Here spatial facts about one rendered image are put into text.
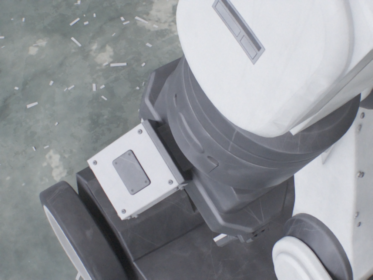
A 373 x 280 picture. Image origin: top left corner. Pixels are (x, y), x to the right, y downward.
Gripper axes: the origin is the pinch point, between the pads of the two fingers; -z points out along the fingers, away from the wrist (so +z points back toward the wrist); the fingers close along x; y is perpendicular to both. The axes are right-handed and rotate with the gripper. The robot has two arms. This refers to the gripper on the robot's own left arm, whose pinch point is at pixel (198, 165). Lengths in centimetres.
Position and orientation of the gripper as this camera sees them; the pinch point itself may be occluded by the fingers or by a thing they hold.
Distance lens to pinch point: 44.5
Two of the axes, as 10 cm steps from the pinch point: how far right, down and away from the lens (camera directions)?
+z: 2.1, -3.1, -9.3
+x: -5.2, -8.4, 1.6
